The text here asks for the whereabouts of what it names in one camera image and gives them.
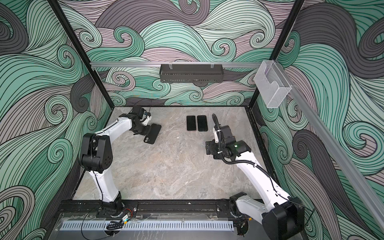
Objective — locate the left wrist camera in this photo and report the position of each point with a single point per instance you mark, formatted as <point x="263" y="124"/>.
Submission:
<point x="141" y="115"/>

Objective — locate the aluminium back wall rail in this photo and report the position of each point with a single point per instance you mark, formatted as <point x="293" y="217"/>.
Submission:
<point x="139" y="64"/>

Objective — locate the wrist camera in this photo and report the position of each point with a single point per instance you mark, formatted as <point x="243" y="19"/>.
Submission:
<point x="223" y="134"/>
<point x="141" y="115"/>

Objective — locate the aluminium wall rail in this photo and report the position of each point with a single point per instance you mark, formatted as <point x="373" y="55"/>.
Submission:
<point x="368" y="196"/>
<point x="139" y="64"/>

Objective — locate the white slotted cable duct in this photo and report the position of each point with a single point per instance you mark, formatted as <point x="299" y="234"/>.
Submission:
<point x="151" y="226"/>

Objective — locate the black phone glossy screen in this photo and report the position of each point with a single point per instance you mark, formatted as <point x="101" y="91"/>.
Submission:
<point x="202" y="123"/>

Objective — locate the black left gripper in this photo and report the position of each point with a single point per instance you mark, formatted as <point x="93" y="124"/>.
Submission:
<point x="145" y="132"/>

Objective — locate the clear plastic wall bin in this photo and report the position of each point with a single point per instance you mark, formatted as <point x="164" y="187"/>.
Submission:
<point x="272" y="83"/>

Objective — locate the black phone case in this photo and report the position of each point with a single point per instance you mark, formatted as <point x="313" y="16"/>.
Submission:
<point x="152" y="134"/>

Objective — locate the black phone ribbed back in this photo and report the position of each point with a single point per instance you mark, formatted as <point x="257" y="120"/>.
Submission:
<point x="191" y="123"/>

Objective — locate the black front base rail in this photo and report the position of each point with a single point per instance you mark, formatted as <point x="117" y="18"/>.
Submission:
<point x="221" y="208"/>

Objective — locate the aluminium right wall rail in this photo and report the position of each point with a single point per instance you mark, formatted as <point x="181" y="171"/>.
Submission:
<point x="368" y="196"/>

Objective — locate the black wall tray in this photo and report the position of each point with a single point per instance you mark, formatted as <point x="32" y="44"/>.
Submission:
<point x="191" y="74"/>

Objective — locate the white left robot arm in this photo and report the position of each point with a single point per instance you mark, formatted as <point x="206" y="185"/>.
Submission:
<point x="96" y="156"/>

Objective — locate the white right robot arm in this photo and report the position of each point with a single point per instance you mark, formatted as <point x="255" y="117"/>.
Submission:
<point x="281" y="216"/>

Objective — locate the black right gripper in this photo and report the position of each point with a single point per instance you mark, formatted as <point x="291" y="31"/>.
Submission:
<point x="211" y="145"/>

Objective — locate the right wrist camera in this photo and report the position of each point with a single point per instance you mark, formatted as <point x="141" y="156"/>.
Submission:
<point x="223" y="134"/>

